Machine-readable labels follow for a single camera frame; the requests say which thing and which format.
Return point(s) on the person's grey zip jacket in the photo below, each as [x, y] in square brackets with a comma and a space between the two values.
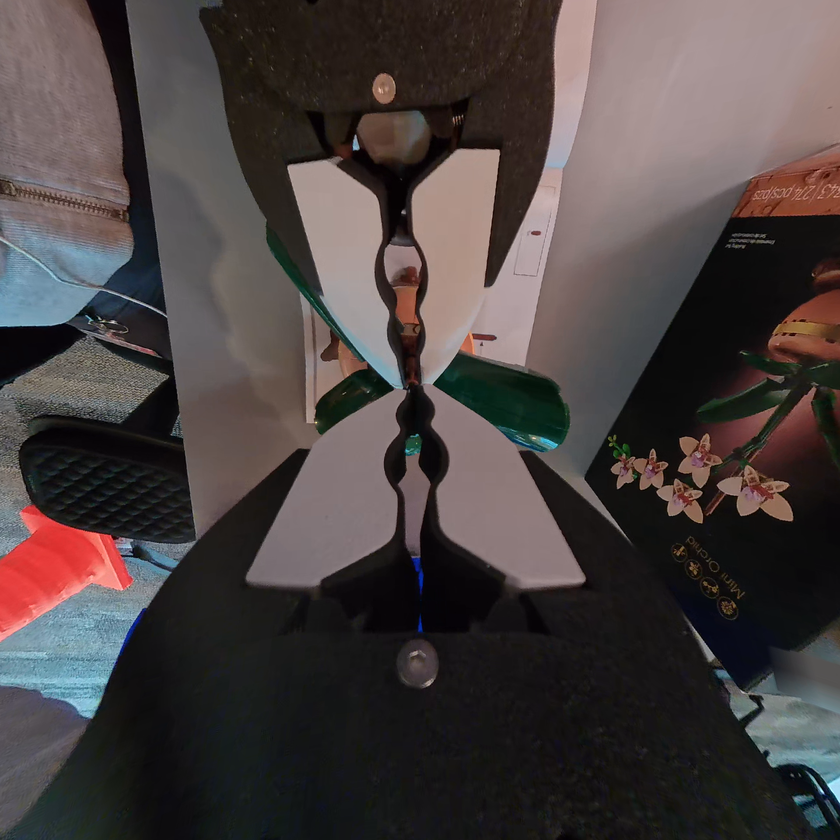
[52, 118]

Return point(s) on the white instruction booklet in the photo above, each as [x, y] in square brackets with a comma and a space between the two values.
[518, 308]

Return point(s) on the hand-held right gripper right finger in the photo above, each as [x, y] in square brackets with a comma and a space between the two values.
[505, 518]

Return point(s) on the dark orchid toy box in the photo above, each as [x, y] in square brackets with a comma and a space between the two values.
[722, 367]

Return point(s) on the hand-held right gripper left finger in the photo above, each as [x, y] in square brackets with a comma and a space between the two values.
[321, 525]

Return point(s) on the black chair armrest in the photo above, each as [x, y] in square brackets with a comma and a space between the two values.
[105, 485]

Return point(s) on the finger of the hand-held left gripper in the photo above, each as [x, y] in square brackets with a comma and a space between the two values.
[341, 229]
[459, 229]

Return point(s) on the green toy brick plant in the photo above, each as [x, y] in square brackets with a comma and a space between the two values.
[512, 400]

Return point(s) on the grey cloth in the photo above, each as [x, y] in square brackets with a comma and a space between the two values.
[33, 761]

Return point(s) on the person's dark pants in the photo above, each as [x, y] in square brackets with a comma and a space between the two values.
[141, 262]

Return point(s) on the black chair base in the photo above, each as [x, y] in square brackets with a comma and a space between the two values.
[814, 787]

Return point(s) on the red plastic part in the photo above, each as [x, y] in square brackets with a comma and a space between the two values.
[52, 571]

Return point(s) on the grey desk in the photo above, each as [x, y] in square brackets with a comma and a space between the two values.
[643, 98]

